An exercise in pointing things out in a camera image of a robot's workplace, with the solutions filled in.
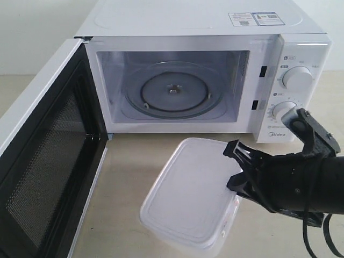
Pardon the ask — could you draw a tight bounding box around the white control knob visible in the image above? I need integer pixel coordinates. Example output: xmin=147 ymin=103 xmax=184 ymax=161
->
xmin=282 ymin=66 xmax=313 ymax=92
xmin=272 ymin=101 xmax=297 ymax=121

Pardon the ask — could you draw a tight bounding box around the white microwave door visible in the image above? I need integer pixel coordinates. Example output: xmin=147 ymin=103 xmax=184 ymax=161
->
xmin=1 ymin=38 xmax=108 ymax=257

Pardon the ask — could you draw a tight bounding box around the upper white control knob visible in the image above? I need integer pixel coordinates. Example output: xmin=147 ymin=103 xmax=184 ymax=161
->
xmin=282 ymin=66 xmax=313 ymax=92

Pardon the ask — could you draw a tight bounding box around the glass turntable plate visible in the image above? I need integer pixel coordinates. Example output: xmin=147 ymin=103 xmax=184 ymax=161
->
xmin=123 ymin=61 xmax=224 ymax=120

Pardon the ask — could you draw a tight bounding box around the warning label sticker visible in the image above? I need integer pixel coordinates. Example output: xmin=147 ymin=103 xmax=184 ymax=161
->
xmin=228 ymin=12 xmax=285 ymax=27

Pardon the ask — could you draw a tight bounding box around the white microwave oven body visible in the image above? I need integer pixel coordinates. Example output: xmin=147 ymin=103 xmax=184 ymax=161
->
xmin=75 ymin=1 xmax=332 ymax=143

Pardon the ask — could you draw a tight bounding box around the lower white control knob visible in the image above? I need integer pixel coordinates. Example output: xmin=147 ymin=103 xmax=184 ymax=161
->
xmin=272 ymin=101 xmax=297 ymax=121

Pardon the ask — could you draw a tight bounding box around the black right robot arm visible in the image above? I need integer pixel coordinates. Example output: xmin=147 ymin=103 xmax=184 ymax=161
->
xmin=223 ymin=140 xmax=343 ymax=227

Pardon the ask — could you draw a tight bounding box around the white lidded plastic container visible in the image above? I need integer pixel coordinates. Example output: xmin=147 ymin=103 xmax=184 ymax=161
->
xmin=139 ymin=138 xmax=242 ymax=257

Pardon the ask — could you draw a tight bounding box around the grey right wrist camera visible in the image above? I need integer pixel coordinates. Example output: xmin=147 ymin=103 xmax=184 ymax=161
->
xmin=282 ymin=107 xmax=341 ymax=157

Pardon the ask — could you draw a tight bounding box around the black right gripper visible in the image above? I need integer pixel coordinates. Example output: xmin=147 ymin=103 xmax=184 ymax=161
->
xmin=223 ymin=140 xmax=323 ymax=226

